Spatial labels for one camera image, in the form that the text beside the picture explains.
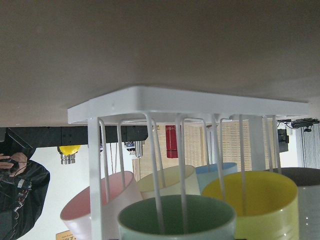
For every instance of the sauce bottle white label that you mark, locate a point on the sauce bottle white label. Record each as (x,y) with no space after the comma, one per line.
(129,144)

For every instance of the white wire cup rack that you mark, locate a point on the white wire cup rack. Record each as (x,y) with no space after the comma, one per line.
(159,105)

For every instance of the yellow cup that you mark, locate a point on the yellow cup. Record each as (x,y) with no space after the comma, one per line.
(266,207)

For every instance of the person in black jacket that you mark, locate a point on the person in black jacket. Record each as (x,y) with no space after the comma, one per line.
(23,188)

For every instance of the red cylinder can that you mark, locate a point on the red cylinder can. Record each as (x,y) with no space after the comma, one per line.
(171,141)

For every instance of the cream white cup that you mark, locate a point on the cream white cup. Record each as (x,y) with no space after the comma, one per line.
(172,182)

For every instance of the pale grey-blue cup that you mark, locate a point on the pale grey-blue cup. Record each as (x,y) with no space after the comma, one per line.
(308,184)

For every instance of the light blue cup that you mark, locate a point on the light blue cup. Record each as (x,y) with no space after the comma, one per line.
(206,176)

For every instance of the yellow lemon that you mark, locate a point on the yellow lemon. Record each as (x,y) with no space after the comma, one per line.
(69,149)

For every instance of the green cup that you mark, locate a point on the green cup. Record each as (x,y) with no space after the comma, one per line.
(207,219)

